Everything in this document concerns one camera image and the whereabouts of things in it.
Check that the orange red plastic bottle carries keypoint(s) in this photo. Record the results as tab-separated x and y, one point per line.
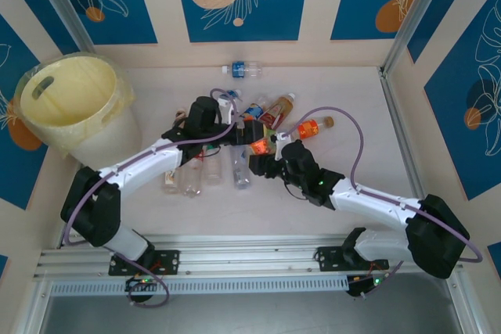
261	147

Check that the aluminium side rail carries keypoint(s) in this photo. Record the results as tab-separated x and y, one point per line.
401	130

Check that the cream plastic bin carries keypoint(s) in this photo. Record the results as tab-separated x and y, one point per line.
70	91

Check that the clear bottle blue label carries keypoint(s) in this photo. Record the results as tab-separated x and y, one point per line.
238	69

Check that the clear bottle pale orange label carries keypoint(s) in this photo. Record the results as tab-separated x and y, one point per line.
171	181

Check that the red label tea bottle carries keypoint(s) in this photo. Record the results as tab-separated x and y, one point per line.
274	113

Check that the brown capped bottle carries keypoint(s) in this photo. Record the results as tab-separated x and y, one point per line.
180	115

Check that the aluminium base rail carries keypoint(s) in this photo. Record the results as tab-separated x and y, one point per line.
242	256

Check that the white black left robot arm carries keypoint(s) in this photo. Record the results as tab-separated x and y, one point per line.
148	162

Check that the blue yellow label bottle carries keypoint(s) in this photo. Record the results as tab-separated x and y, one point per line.
254	109

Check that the clear bottle red cap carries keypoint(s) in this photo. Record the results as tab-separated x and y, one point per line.
192	181

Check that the aluminium frame post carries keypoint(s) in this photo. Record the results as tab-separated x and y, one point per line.
414	9
65	9

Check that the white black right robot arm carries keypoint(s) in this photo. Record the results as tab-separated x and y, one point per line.
372	201

